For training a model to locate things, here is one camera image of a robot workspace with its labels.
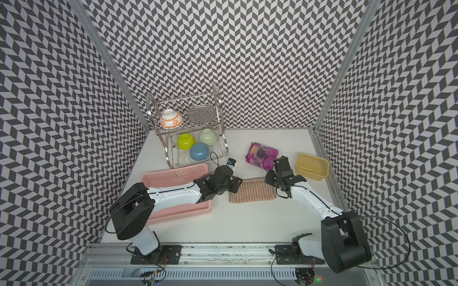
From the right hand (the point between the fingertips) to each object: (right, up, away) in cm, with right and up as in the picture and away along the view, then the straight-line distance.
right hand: (269, 180), depth 88 cm
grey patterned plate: (-33, +32, -5) cm, 46 cm away
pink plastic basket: (-49, +1, +6) cm, 49 cm away
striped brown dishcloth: (-9, -6, +3) cm, 11 cm away
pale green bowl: (-33, +22, +14) cm, 42 cm away
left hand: (-15, 0, -2) cm, 15 cm away
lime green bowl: (-46, +20, +13) cm, 51 cm away
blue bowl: (-38, +13, +13) cm, 43 cm away
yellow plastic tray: (+27, +5, +13) cm, 30 cm away
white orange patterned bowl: (-46, +29, -9) cm, 55 cm away
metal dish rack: (-39, +26, -2) cm, 47 cm away
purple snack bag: (-2, +11, +11) cm, 16 cm away
